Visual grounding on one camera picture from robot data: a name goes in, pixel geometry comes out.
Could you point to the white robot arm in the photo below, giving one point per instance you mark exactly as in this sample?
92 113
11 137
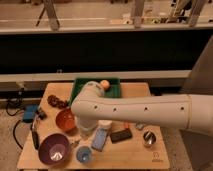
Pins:
190 110

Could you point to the orange bowl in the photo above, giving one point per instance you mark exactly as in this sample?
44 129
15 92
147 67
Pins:
65 120

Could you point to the purple bowl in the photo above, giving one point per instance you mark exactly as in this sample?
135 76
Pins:
54 149

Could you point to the orange ball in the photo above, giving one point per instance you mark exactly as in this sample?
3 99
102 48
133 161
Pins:
105 84

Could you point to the green tray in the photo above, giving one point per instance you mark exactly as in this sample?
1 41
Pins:
113 92

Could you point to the white paper cup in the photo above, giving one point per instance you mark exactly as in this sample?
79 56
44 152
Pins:
105 124

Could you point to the small blue grey object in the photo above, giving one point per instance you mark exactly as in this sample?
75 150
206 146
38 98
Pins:
139 126

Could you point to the black rectangular block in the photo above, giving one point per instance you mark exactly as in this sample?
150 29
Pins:
120 135

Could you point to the small metal cup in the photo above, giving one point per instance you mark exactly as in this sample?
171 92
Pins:
149 138

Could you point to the black clip object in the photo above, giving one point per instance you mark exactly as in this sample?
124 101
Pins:
42 115

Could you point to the blue cup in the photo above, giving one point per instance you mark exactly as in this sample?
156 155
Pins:
84 154

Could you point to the wooden table board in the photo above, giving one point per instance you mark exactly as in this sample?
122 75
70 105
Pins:
129 154

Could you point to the blue box on floor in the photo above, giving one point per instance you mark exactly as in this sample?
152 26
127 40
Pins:
29 113

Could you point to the brown chain toy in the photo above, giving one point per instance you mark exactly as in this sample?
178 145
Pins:
54 101

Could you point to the black handled tool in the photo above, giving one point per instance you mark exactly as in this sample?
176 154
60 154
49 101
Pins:
35 136

